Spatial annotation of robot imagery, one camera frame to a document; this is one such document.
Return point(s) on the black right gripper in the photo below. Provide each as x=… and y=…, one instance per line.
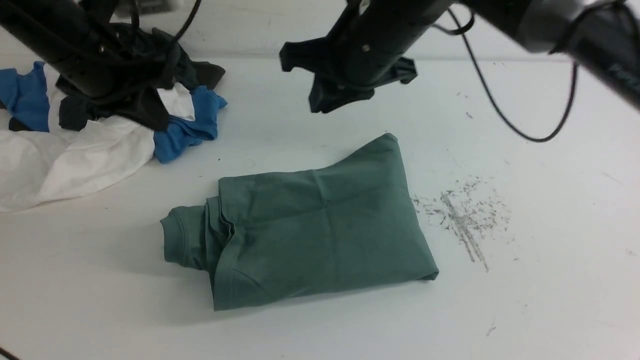
x=343, y=75

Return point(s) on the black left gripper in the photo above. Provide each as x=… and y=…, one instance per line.
x=121, y=82

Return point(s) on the green long-sleeve top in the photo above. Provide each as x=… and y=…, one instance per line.
x=274, y=236

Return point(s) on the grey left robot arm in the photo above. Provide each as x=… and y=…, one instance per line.
x=51, y=29

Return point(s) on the dark grey shirt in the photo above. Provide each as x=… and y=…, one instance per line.
x=190, y=70

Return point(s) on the blue shirt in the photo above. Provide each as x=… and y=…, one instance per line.
x=193, y=116

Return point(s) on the white shirt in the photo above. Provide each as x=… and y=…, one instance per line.
x=39, y=167

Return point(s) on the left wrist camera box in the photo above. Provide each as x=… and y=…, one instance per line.
x=146, y=7

